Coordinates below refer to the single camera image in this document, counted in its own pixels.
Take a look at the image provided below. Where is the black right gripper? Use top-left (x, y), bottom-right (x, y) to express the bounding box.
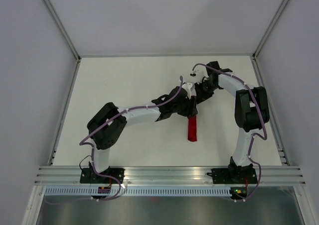
top-left (194, 79), bottom-right (218, 104)

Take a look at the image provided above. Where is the red cloth napkin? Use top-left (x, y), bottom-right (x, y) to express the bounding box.
top-left (187, 115), bottom-right (197, 142)

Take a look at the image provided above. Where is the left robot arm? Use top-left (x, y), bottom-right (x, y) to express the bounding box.
top-left (81, 83), bottom-right (204, 183)

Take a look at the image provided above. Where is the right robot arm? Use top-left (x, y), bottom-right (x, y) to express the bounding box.
top-left (191, 61), bottom-right (270, 184)

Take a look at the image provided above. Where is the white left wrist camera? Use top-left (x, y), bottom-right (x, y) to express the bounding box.
top-left (181, 82), bottom-right (196, 98)

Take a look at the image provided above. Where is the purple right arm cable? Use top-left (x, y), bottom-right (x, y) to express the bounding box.
top-left (192, 63), bottom-right (269, 166)

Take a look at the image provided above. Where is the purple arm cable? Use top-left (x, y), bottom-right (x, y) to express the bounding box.
top-left (192, 63), bottom-right (269, 166)
top-left (79, 76), bottom-right (184, 181)

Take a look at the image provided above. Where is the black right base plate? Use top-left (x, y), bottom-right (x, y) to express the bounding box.
top-left (206, 168), bottom-right (258, 185)

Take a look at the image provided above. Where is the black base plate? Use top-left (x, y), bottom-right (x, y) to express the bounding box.
top-left (206, 168), bottom-right (258, 185)
top-left (80, 167), bottom-right (125, 184)

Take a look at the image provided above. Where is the white slotted cable duct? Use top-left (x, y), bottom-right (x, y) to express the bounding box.
top-left (44, 186), bottom-right (231, 197)

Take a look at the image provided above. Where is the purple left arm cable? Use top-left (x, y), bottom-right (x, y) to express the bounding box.
top-left (79, 76), bottom-right (184, 181)

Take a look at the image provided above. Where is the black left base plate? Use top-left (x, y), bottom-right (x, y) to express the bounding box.
top-left (80, 167), bottom-right (125, 184)

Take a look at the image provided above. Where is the right aluminium frame post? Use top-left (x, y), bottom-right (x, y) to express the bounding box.
top-left (252, 0), bottom-right (291, 60)

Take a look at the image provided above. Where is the aluminium frame post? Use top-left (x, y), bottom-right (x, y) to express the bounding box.
top-left (41, 0), bottom-right (81, 62)
top-left (252, 0), bottom-right (291, 60)

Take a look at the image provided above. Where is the aluminium front rail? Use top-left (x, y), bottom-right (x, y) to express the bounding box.
top-left (34, 166), bottom-right (306, 186)

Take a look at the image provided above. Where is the left aluminium frame post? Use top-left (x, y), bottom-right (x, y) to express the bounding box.
top-left (41, 0), bottom-right (81, 62)

